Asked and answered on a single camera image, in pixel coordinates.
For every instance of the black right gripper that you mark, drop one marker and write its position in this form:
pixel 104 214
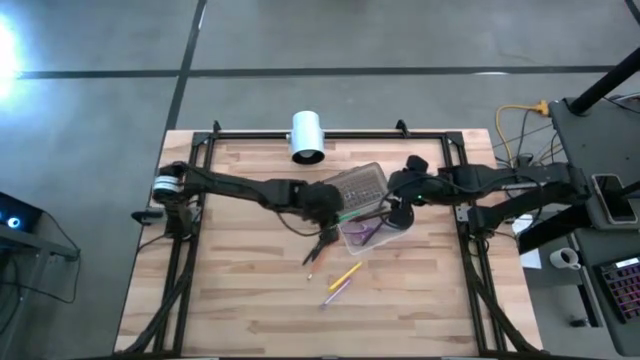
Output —
pixel 412 186

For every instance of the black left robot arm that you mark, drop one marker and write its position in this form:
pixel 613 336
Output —
pixel 235 187

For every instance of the black device with blue light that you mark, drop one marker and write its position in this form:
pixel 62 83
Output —
pixel 20 212

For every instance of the black round pole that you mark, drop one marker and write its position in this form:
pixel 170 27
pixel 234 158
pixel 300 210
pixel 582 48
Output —
pixel 600 87

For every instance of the black metal beam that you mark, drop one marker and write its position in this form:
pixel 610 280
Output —
pixel 550 232

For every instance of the backlit keyboard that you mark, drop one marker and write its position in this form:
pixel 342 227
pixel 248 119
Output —
pixel 625 290

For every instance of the dark grey pen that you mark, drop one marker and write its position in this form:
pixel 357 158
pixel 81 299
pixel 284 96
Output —
pixel 375 216

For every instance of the clear plastic supply box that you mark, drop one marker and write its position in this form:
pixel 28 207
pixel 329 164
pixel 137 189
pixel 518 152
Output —
pixel 360 187

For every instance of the grey equipment cart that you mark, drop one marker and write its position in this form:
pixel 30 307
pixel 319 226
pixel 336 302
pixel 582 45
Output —
pixel 590 145

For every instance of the grey side table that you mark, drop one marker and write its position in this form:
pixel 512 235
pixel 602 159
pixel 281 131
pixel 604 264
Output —
pixel 40 245

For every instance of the translucent purple pen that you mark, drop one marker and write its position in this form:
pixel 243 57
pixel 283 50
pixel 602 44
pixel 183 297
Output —
pixel 336 293

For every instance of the green marker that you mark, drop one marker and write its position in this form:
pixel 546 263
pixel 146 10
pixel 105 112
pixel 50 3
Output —
pixel 349 216

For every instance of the white paper sheet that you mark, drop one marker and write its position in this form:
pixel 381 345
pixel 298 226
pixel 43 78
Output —
pixel 531 260

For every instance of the black aluminium table frame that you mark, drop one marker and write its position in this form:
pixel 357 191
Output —
pixel 375 135

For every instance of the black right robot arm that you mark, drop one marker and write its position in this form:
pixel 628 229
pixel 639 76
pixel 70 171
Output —
pixel 500 182

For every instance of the yellow pen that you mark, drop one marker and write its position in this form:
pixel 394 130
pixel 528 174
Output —
pixel 345 276

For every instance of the black frame clamp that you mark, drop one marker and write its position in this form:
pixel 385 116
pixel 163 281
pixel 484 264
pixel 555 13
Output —
pixel 402 127
pixel 216 126

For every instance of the small black object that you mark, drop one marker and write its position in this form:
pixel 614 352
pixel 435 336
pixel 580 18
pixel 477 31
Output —
pixel 579 322

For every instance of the white mug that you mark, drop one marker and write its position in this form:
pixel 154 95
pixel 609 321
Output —
pixel 562 258

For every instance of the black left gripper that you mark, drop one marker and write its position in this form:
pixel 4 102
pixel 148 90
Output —
pixel 322 205

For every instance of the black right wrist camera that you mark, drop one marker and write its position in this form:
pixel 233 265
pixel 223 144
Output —
pixel 404 208

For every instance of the orange pencil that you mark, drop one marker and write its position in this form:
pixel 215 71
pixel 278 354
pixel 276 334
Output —
pixel 317 264

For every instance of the black smartphone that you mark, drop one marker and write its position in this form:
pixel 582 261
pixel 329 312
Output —
pixel 615 197

